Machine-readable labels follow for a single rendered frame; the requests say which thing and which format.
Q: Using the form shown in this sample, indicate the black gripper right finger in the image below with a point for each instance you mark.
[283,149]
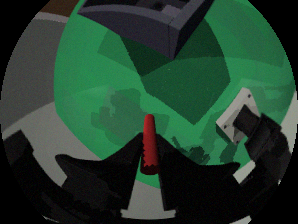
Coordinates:
[180,177]

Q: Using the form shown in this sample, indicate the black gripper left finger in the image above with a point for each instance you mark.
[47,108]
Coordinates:
[115,174]

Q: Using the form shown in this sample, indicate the red peg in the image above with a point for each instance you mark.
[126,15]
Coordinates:
[150,164]

